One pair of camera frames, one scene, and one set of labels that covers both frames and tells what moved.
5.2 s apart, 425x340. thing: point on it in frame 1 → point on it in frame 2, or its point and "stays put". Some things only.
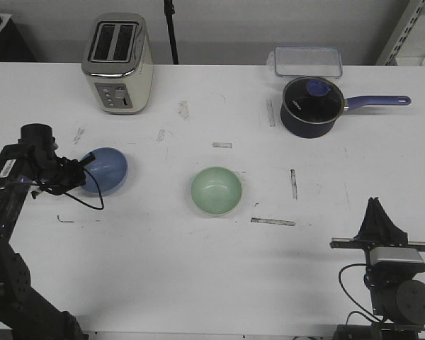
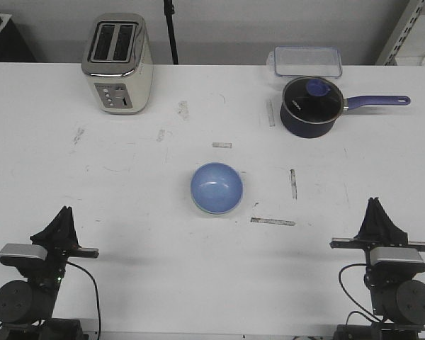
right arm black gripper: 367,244 stays put
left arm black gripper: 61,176 → 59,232
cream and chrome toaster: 117,61 stays put
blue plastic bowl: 105,175 → 217,188
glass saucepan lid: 313,99 stays put
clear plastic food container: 306,61 stays put
